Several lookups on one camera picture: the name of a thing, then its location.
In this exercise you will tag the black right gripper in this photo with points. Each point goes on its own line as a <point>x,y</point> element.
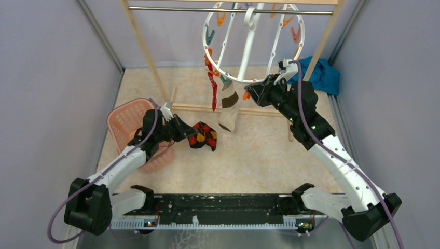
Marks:
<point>260,92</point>

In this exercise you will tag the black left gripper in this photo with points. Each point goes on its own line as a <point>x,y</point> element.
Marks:
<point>183,130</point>

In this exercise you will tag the red black plaid sock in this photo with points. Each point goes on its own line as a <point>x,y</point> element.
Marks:
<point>206,136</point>

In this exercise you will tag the teal clothes peg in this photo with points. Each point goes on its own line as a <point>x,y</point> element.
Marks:
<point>225,80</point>

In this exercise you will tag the red snowflake sock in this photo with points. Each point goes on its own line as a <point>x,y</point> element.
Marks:
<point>214,85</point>

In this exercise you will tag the white round clip hanger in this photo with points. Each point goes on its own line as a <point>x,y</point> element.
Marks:
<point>231,37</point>

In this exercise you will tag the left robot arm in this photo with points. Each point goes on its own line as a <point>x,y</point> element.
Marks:
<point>92,203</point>

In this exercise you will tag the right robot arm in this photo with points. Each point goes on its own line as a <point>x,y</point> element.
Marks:
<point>364,208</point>

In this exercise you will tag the blue crumpled cloth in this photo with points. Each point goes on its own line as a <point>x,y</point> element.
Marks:
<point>323,78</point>

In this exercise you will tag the pink plastic laundry basket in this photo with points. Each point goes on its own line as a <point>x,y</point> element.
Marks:
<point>125,121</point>

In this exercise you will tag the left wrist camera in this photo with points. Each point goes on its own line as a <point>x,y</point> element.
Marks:
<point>166,110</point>

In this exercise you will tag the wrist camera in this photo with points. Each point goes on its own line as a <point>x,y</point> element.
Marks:
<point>166,110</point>
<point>287,69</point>

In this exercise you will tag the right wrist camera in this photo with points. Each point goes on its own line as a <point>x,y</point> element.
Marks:
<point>287,69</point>

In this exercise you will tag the wooden rack frame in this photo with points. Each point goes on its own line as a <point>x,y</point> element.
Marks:
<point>331,8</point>

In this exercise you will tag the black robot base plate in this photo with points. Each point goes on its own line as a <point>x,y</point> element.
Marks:
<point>222,209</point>

